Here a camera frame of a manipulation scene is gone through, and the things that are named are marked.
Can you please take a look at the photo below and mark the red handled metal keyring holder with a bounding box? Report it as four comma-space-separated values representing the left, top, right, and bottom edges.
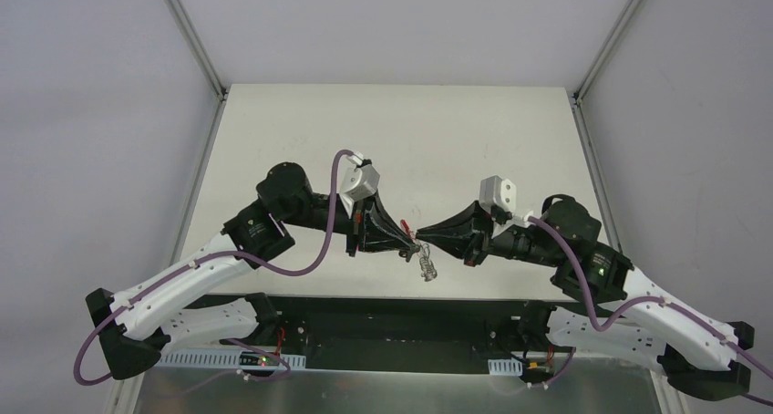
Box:
400, 219, 438, 282

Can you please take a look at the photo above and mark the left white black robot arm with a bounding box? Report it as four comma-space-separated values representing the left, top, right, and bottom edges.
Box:
86, 150, 419, 380

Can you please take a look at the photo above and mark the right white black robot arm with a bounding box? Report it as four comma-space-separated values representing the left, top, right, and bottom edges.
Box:
417, 195, 754, 401

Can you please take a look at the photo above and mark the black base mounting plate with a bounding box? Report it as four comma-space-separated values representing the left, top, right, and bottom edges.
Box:
160, 290, 578, 375

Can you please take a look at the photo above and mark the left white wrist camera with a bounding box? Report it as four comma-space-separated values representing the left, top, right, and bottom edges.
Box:
337, 151, 380, 216

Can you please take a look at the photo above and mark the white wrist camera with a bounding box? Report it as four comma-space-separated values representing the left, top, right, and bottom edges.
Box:
337, 151, 380, 216
478, 175, 531, 234

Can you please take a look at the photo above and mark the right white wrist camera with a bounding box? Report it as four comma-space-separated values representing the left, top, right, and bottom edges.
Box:
478, 175, 531, 234

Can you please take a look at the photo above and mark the right white cable duct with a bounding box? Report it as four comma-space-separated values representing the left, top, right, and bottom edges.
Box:
487, 357, 523, 377

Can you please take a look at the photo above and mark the white cable duct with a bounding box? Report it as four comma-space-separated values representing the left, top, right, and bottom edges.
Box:
487, 357, 523, 377
153, 348, 307, 371

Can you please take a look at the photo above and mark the right aluminium frame post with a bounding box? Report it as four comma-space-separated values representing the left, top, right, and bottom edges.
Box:
572, 0, 645, 106

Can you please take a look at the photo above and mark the aluminium frame post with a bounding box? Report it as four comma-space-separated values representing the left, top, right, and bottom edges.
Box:
163, 0, 228, 102
572, 0, 645, 106

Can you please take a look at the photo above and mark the left white cable duct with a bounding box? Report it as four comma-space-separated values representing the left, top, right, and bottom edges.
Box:
153, 348, 307, 371

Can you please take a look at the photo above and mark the left aluminium frame post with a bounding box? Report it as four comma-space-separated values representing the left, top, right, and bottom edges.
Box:
163, 0, 228, 102

